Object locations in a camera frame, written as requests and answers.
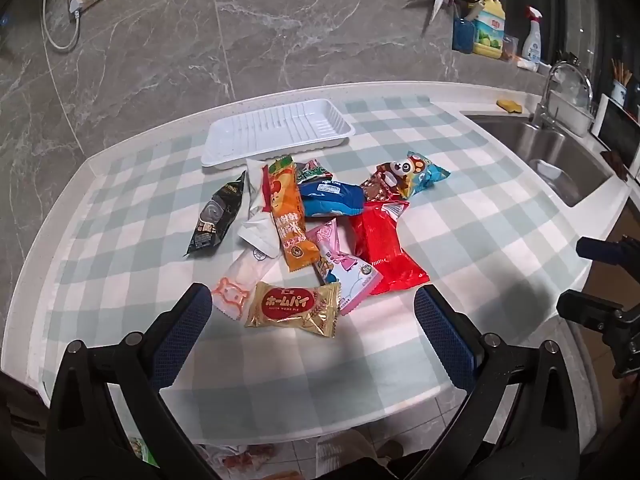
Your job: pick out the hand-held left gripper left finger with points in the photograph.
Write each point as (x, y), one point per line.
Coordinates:
(185, 330)

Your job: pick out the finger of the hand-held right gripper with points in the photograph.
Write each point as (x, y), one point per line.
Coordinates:
(585, 306)
(607, 251)

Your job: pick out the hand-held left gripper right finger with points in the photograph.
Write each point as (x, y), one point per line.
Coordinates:
(445, 332)

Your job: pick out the white packet with pink print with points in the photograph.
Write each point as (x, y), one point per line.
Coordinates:
(245, 275)

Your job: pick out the large red snack packet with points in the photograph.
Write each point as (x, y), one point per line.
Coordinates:
(385, 255)

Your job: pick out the gold packet with red label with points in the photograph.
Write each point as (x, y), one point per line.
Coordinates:
(292, 307)

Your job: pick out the white packet with round logo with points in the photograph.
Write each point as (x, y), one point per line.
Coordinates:
(260, 240)

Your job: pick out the pink cartoon snack packet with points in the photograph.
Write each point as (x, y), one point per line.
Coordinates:
(345, 270)

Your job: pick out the black snack packet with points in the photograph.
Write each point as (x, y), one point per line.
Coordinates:
(215, 215)

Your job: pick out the small red white packet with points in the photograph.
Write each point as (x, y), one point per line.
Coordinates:
(387, 208)

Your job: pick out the orange snack packet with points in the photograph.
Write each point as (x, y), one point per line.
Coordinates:
(287, 215)

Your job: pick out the plain white snack packet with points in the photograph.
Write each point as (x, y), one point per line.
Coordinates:
(255, 185)

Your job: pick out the brown speckled snack packet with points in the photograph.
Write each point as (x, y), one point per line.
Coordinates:
(377, 185)

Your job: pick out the panda print snack packet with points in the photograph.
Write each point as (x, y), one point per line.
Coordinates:
(415, 172)

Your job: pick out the blue snack packet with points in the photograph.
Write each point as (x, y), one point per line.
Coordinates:
(332, 199)

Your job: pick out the green snack packet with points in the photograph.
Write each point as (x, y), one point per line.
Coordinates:
(312, 172)

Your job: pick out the white plastic tray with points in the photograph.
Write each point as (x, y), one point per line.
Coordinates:
(280, 127)

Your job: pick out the checked tablecloth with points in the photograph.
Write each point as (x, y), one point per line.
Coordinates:
(450, 240)

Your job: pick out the steel sink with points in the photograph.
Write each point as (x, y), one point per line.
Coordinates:
(555, 155)

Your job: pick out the ceramic chopstick holder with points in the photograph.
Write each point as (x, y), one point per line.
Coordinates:
(620, 92)

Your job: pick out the steel faucet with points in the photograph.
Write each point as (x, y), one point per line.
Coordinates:
(550, 90)

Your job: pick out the yellow sponge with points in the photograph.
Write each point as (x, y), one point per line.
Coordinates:
(509, 105)

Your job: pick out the white spray bottle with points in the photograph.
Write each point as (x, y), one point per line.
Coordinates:
(532, 42)

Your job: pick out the yellow dish soap bottle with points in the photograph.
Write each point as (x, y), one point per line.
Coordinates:
(489, 27)

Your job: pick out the blue utensil holder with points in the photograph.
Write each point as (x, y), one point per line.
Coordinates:
(463, 35)

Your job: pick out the dark board white frame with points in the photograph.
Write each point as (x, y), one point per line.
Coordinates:
(620, 135)

